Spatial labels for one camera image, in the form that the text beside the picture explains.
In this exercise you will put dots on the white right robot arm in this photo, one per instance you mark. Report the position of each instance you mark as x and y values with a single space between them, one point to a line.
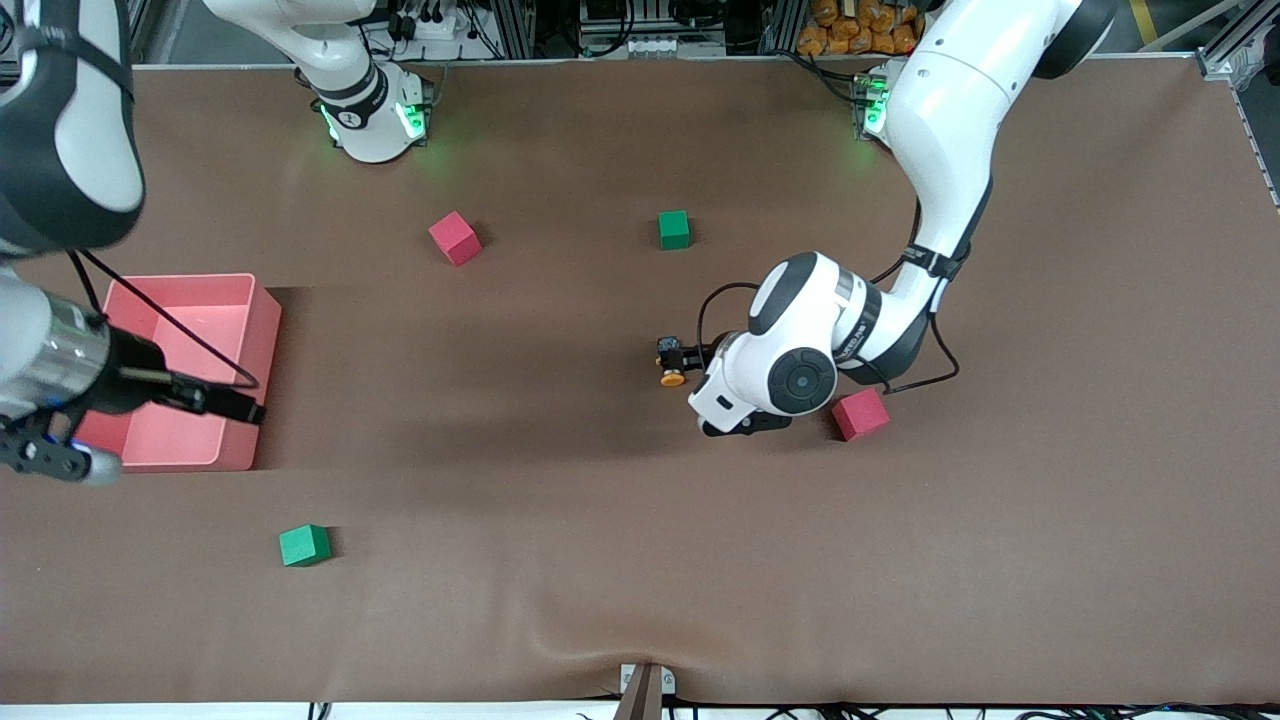
70 130

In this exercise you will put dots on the white connector block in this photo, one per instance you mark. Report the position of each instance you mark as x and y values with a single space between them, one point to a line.
660 45

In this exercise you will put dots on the pink plastic bin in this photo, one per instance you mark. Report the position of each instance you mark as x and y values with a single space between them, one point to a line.
200 330

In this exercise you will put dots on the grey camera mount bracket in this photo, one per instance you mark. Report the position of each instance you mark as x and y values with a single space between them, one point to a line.
645 690

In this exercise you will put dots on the green foam cube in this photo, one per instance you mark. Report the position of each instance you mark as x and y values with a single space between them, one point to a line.
673 230
303 546

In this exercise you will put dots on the pink foam cube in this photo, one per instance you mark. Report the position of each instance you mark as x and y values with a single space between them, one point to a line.
862 418
455 238

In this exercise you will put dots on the aluminium frame profile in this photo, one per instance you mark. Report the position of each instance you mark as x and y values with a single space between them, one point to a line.
1225 55

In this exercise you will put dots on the brown table mat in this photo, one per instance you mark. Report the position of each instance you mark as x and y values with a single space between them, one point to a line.
640 550

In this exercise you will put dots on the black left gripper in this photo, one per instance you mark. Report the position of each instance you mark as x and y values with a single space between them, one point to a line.
693 354

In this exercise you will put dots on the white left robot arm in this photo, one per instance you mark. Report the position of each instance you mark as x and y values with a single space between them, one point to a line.
950 120

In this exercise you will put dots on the white power strip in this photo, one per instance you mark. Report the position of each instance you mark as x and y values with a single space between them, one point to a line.
440 25

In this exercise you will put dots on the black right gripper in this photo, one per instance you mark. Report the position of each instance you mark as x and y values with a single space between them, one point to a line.
138 372

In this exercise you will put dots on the orange push button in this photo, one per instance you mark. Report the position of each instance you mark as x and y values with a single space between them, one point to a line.
672 377

